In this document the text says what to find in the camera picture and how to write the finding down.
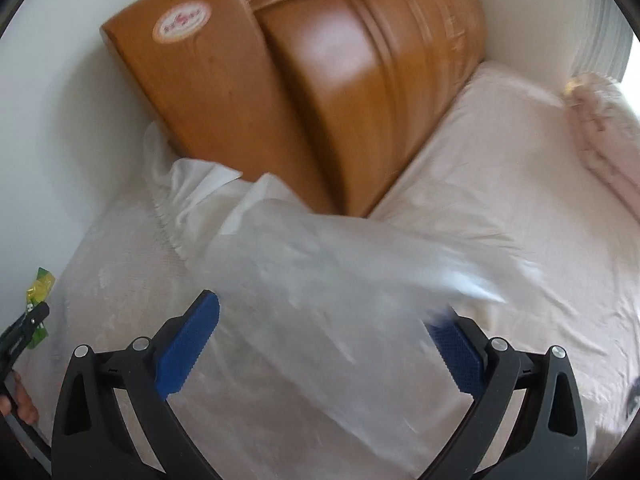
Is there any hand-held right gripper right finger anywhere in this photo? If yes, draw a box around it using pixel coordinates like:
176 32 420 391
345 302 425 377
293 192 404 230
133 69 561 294
425 315 588 480

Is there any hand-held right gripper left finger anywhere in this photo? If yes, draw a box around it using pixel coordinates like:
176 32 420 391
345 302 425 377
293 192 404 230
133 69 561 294
50 290 221 480

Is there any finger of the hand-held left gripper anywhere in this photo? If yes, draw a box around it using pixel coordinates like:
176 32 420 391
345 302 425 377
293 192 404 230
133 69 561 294
0 301 51 367

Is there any yellow green snack wrapper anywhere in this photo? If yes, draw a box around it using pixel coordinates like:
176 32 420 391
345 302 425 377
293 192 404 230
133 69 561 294
25 267 56 351

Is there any clear plastic sheet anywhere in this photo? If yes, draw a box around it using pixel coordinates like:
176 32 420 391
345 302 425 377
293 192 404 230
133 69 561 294
185 172 506 411

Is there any person's left hand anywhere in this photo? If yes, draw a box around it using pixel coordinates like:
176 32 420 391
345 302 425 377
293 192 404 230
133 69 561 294
0 370 40 426

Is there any bed with pink sheet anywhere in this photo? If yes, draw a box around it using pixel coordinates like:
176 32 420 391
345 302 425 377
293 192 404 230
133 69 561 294
367 60 640 466

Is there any carved wooden headboard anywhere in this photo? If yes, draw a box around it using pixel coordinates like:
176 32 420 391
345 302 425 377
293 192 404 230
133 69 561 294
99 0 488 218

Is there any white pleated curtain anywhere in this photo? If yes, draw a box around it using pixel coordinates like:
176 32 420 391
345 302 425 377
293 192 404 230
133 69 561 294
570 0 633 86

